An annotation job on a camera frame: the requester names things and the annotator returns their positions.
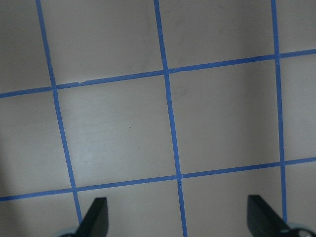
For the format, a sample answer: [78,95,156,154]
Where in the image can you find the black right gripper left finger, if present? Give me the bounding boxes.
[75,197,109,237]

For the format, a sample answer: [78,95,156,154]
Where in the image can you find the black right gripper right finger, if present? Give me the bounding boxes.
[247,195,291,237]

